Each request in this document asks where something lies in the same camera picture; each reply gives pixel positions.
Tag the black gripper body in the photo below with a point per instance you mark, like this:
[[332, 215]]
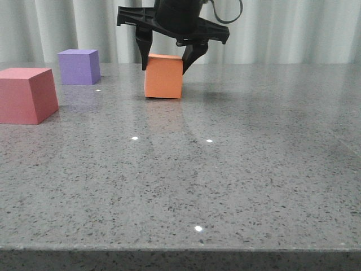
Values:
[[179, 20]]

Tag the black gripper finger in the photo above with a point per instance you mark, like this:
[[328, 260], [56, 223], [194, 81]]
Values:
[[144, 48], [192, 53]]

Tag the orange foam cube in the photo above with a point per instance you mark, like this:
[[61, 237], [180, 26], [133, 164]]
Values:
[[163, 76]]

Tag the purple foam cube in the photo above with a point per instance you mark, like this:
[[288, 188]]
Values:
[[79, 67]]

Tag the pale green curtain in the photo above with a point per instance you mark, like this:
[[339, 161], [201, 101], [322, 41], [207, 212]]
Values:
[[282, 32]]

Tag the pink foam cube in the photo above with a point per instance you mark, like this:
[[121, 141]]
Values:
[[28, 95]]

